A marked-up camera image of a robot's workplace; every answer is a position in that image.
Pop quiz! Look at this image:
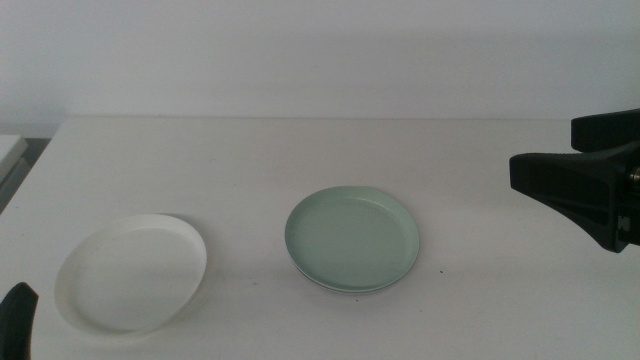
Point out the grey shallow plastic bowl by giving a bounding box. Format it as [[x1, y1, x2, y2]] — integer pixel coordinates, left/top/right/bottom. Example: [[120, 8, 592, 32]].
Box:
[[292, 262, 409, 296]]

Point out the white shallow plastic bowl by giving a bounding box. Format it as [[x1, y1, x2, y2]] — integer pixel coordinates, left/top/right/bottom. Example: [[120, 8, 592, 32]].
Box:
[[53, 213, 208, 336]]

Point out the pale green shallow plastic bowl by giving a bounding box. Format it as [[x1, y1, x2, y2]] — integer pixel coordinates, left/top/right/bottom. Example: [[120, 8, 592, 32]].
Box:
[[284, 185, 421, 293]]

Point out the white side furniture edge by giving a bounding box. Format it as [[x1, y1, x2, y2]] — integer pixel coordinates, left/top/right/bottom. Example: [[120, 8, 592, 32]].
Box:
[[0, 134, 29, 184]]

